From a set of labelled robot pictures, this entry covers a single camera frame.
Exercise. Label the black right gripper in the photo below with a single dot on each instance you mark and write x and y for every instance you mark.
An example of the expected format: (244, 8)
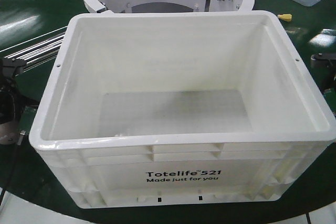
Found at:
(325, 60)

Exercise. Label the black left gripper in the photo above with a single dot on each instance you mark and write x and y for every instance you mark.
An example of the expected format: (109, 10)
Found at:
(13, 103)

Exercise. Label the white plastic tote box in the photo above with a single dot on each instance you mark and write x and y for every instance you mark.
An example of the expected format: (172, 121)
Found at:
(180, 108)

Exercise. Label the left green circuit board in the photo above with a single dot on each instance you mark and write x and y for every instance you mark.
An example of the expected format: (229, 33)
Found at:
(27, 119)

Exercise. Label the green circuit board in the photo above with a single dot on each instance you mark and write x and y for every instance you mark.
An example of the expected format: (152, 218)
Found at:
(329, 95)
(27, 119)

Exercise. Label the right green circuit board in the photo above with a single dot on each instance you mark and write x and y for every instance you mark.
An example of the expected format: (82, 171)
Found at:
(329, 95)

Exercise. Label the metal rod bundle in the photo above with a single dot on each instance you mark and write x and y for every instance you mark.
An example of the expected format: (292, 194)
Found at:
(33, 52)

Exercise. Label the small yellow plastic piece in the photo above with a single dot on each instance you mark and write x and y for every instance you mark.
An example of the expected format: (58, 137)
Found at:
(285, 17)

